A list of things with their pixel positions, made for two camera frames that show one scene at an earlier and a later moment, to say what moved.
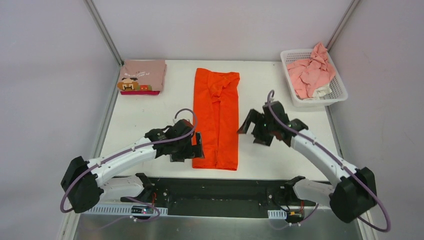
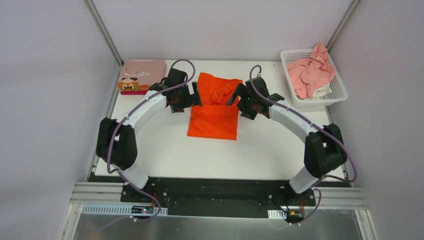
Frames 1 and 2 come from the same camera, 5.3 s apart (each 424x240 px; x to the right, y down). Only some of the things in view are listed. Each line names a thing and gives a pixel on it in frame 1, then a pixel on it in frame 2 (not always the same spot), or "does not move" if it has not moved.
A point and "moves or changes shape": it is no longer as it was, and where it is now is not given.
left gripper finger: [177, 158] to [177, 109]
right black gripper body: [257, 126] to [241, 100]
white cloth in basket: [321, 91] does not move
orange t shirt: [216, 117] moves or changes shape
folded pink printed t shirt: [142, 75] does not move
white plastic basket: [339, 91] does not move
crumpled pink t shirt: [314, 74] does not move
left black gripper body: [191, 145] to [187, 98]
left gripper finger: [197, 151] to [195, 100]
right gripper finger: [253, 116] to [240, 87]
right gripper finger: [262, 139] to [250, 113]
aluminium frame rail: [101, 28] does not move
